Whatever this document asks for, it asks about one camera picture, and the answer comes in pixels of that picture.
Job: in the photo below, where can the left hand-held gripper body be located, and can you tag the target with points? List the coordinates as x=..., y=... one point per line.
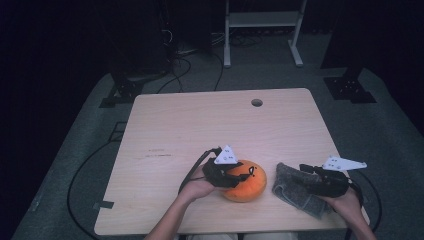
x=220, y=175

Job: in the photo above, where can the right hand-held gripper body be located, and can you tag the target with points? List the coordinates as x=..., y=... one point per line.
x=331, y=186

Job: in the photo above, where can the orange plush toy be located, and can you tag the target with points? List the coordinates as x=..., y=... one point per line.
x=246, y=191

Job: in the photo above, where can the grey fluffy cloth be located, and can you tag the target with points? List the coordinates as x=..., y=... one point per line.
x=290, y=197

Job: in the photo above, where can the person's right hand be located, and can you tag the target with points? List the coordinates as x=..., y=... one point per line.
x=348, y=205

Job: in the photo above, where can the person's left hand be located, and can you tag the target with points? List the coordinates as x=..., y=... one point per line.
x=196, y=188

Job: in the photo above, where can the black stand base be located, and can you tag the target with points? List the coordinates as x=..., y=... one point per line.
x=350, y=88
x=125, y=90

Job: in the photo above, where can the grey tape piece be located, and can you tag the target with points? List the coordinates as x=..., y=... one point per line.
x=104, y=204

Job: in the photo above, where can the white metal stand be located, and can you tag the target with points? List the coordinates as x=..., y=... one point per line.
x=263, y=19

